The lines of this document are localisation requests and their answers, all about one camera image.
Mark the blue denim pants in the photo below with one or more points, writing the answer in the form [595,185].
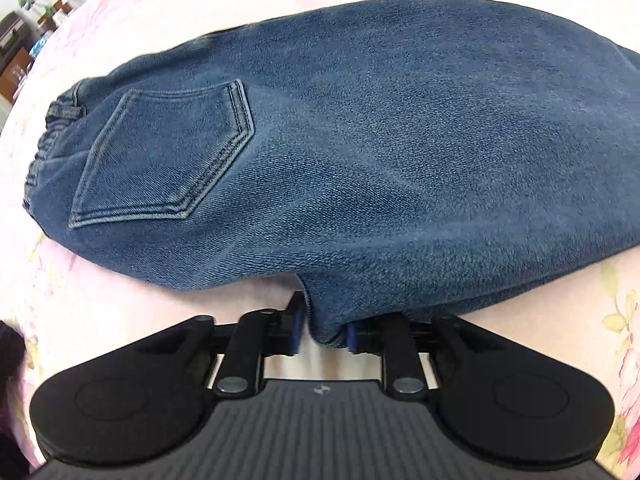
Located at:
[360,150]

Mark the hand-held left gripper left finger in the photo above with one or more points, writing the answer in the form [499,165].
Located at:
[295,330]

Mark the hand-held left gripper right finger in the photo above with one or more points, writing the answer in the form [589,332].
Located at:
[351,337]

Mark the dark maroon suitcase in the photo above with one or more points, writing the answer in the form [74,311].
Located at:
[11,30]

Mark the pink floral quilt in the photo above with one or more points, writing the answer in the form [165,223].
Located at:
[150,10]

